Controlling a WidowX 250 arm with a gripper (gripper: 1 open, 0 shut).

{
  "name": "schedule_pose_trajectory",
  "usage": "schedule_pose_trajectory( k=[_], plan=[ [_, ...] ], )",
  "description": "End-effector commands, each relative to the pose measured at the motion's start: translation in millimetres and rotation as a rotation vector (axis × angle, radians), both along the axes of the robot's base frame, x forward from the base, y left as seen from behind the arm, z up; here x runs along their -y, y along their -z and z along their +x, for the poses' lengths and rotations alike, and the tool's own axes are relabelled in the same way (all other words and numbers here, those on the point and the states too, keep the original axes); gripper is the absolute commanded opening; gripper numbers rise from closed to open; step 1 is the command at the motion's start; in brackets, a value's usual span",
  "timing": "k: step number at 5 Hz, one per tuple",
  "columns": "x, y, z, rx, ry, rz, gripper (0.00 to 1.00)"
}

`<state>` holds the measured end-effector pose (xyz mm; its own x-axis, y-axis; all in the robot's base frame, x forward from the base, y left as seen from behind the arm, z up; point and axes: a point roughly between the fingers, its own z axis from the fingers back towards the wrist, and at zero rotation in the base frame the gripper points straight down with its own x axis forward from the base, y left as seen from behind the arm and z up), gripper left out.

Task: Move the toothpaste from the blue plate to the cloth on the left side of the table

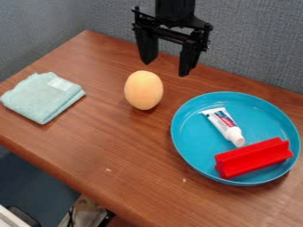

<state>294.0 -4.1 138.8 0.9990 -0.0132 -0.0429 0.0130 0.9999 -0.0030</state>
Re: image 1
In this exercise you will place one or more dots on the light green folded cloth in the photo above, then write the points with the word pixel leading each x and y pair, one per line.
pixel 42 97

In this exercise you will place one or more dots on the white object bottom left corner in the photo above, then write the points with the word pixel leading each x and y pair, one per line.
pixel 10 220

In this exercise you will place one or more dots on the red plastic block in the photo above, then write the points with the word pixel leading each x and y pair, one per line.
pixel 253 157

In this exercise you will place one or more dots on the grey bag under table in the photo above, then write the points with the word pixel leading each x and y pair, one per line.
pixel 86 214

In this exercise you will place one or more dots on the orange egg-shaped object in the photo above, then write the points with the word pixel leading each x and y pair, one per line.
pixel 143 89

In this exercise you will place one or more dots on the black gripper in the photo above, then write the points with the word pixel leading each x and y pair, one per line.
pixel 170 20

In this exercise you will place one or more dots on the blue round plate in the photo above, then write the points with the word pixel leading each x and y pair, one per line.
pixel 198 140

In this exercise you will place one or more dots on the white toothpaste tube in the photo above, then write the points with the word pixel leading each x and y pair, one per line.
pixel 225 123

